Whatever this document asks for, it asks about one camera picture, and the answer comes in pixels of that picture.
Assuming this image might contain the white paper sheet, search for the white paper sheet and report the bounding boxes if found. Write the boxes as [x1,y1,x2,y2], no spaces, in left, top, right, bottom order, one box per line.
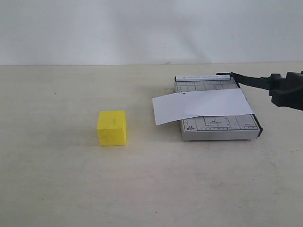
[152,88,254,125]

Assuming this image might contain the yellow foam cube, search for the yellow foam cube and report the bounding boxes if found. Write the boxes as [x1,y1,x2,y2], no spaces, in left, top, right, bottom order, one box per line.
[97,110,127,146]

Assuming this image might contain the black cutter blade arm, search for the black cutter blade arm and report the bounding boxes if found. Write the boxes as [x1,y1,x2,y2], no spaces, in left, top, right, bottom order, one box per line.
[216,72,284,96]

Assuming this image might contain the grey paper cutter base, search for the grey paper cutter base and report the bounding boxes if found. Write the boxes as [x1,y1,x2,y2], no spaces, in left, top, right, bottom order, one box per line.
[174,73,263,141]

